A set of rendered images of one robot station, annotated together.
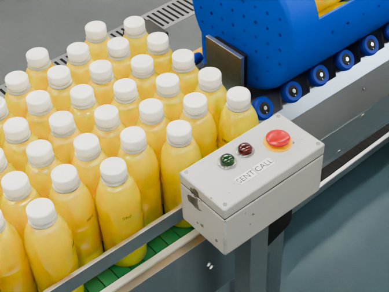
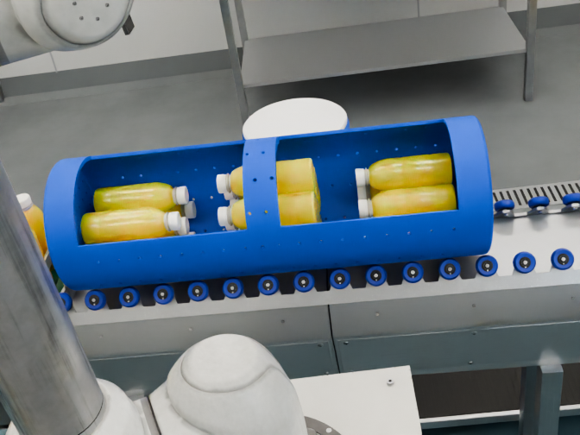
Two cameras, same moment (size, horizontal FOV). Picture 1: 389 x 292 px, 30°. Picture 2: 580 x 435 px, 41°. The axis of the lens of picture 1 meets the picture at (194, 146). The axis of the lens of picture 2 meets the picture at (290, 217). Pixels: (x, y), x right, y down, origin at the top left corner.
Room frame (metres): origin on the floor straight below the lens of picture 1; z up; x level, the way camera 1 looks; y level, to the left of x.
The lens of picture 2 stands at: (0.46, -1.42, 1.99)
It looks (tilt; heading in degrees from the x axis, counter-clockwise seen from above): 35 degrees down; 45
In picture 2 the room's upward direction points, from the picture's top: 9 degrees counter-clockwise
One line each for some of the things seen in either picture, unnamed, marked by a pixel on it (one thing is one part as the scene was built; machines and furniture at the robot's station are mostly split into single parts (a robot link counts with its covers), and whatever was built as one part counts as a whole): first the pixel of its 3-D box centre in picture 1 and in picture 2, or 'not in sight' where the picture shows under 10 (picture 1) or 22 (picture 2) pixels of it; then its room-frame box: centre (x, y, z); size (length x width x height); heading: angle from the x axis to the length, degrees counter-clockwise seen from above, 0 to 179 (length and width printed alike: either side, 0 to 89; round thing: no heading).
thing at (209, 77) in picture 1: (209, 77); not in sight; (0.97, -0.03, 1.09); 0.04 x 0.04 x 0.02
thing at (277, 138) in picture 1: (278, 139); not in sight; (0.79, -0.12, 1.11); 0.04 x 0.04 x 0.01
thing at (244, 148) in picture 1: (245, 148); not in sight; (0.78, -0.07, 1.11); 0.02 x 0.02 x 0.01
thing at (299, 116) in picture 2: not in sight; (294, 123); (1.79, -0.18, 1.03); 0.28 x 0.28 x 0.01
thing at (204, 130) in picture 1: (197, 148); not in sight; (0.91, 0.00, 0.99); 0.07 x 0.07 x 0.19
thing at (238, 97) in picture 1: (238, 97); not in sight; (0.91, -0.08, 1.09); 0.04 x 0.04 x 0.02
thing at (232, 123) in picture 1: (238, 142); not in sight; (0.91, -0.08, 0.99); 0.07 x 0.07 x 0.19
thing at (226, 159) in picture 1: (227, 159); not in sight; (0.76, -0.05, 1.11); 0.02 x 0.02 x 0.01
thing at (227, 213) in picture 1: (252, 181); not in sight; (0.76, -0.08, 1.05); 0.20 x 0.10 x 0.10; 128
